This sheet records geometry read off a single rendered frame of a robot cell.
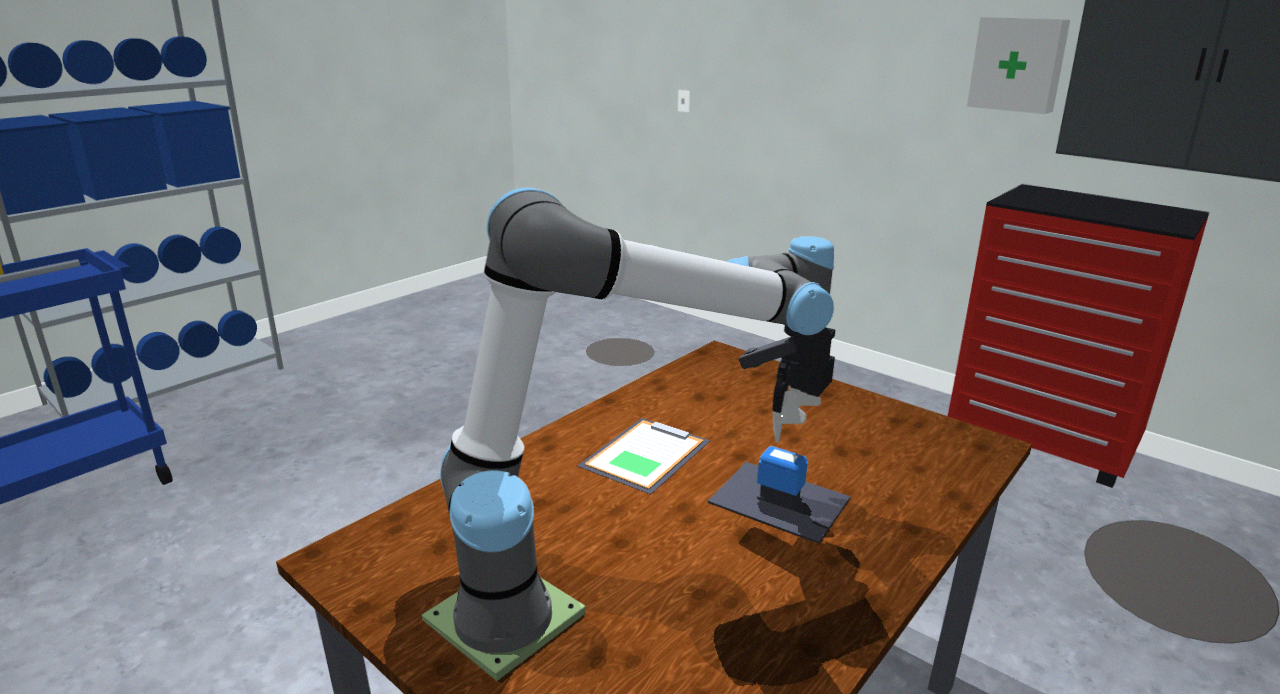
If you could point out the blue self-inking stamp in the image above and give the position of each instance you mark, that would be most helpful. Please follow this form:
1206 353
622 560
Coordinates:
782 474

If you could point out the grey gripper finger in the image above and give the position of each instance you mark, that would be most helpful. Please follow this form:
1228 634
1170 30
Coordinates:
806 400
785 407

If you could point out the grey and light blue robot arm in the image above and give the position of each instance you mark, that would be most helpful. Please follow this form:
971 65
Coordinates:
502 607

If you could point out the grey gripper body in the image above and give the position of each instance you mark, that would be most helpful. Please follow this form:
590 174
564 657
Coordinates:
812 358

